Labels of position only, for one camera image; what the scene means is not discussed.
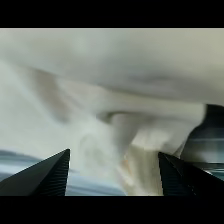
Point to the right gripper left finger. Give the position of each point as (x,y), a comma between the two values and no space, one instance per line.
(46,178)

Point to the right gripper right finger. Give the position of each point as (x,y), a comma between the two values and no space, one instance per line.
(183,178)

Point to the cream T-shirt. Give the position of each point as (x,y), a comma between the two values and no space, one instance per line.
(110,76)

